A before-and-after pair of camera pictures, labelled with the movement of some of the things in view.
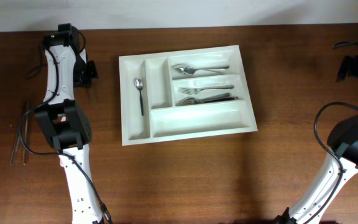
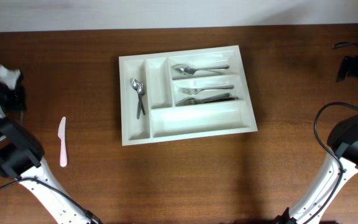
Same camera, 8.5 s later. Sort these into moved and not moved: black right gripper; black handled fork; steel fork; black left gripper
Moved: black left gripper
Not moved: steel fork; black right gripper; black handled fork
